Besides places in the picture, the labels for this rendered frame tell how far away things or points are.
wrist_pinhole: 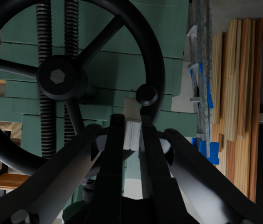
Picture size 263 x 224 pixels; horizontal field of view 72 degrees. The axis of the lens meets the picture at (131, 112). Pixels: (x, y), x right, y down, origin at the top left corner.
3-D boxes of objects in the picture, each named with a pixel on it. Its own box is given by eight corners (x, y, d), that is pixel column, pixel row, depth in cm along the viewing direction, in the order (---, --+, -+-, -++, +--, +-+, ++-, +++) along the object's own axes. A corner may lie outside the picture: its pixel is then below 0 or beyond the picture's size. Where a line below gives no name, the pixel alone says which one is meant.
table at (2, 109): (220, 114, 34) (216, 146, 34) (176, 112, 65) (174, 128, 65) (-106, 86, 33) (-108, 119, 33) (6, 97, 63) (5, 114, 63)
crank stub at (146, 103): (134, 102, 19) (139, 79, 19) (132, 104, 25) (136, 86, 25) (156, 107, 19) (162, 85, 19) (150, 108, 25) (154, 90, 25)
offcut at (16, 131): (11, 122, 43) (10, 138, 43) (27, 123, 44) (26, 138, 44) (20, 120, 48) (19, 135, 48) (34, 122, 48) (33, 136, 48)
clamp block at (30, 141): (99, 120, 34) (95, 167, 34) (107, 117, 47) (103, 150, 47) (19, 113, 34) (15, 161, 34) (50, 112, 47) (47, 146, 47)
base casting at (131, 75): (185, 58, 44) (182, 96, 44) (152, 87, 101) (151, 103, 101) (-2, 41, 43) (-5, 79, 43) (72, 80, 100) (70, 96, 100)
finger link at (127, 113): (130, 150, 16) (121, 150, 16) (128, 119, 23) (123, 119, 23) (132, 120, 15) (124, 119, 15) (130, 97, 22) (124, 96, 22)
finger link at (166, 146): (142, 138, 14) (180, 140, 14) (138, 114, 19) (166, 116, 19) (140, 154, 14) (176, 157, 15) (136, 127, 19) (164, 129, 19)
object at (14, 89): (172, 94, 44) (171, 111, 44) (157, 99, 65) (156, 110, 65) (5, 79, 43) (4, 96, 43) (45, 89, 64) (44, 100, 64)
